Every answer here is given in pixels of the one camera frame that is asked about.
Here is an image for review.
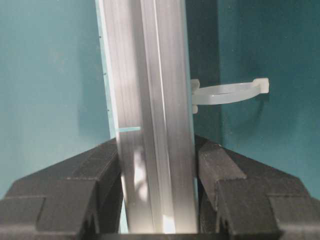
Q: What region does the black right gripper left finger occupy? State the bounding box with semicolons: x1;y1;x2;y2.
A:
0;139;123;240

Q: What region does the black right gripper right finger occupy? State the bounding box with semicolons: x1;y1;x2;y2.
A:
195;136;320;240

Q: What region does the large silver metal rail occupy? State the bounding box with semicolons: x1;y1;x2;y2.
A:
97;0;199;234

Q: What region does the green cutting mat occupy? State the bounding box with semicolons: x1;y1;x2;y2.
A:
0;0;320;198

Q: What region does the white zip tie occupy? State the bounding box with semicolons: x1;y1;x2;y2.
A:
191;78;270;114

